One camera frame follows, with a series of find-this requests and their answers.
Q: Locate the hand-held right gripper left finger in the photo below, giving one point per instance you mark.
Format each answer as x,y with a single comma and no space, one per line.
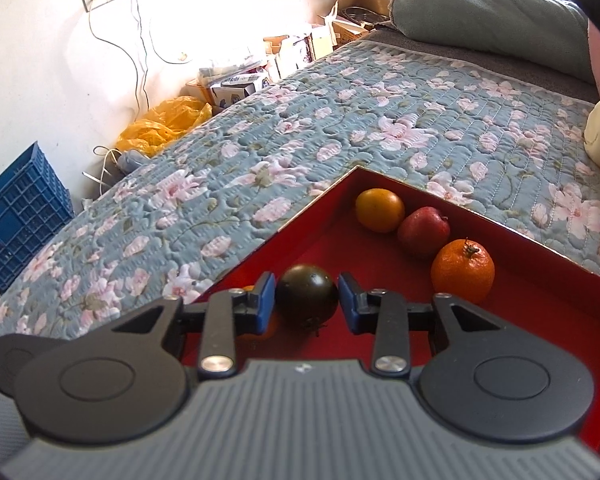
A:
265,301

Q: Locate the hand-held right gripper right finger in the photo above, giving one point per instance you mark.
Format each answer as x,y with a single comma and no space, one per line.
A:
348,306

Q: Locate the dark green tomato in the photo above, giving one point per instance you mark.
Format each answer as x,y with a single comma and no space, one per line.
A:
307,300

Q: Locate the red cardboard box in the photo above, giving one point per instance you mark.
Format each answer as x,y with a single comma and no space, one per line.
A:
380,270

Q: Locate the smooth orange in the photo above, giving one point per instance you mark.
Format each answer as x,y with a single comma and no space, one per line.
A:
380,210

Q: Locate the red apple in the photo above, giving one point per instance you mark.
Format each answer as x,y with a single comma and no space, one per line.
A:
424,232

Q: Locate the orange with green stem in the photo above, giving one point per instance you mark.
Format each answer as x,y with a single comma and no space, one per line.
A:
462,271

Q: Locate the floral quilted bedspread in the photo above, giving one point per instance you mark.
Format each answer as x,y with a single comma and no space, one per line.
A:
260,125

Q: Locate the yellow plastic bag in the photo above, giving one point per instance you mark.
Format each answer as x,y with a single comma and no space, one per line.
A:
162,122

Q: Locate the white printed carton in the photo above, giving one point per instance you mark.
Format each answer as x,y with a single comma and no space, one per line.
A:
237,89

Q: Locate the blue plastic crate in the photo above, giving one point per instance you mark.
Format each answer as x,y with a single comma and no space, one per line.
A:
20,215

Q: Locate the grey bed sheet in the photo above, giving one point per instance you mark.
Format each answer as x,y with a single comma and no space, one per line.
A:
480,57

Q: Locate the metal tray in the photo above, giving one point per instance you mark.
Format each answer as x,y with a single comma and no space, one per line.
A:
366,14

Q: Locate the open cardboard box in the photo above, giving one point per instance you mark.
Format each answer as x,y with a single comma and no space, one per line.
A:
355,12

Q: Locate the grey-green pillow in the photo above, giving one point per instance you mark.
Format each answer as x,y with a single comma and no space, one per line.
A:
485,15

